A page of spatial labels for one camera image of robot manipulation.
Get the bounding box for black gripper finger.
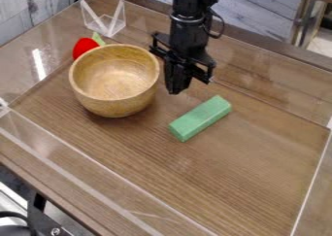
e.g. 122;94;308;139
166;60;176;93
174;64;192;94

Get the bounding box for green rectangular foam stick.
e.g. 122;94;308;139
168;95;232;142

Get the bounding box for red plush strawberry toy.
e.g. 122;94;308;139
71;32;107;59

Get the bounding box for metal table leg background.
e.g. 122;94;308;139
291;0;328;49

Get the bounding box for black cable on floor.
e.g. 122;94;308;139
0;210;34;236

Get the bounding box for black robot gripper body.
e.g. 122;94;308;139
150;15;216;84

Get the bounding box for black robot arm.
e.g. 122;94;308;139
150;0;224;95

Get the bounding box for black table leg bracket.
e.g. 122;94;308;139
27;192;74;236

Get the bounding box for light brown wooden bowl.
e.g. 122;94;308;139
70;44;162;118

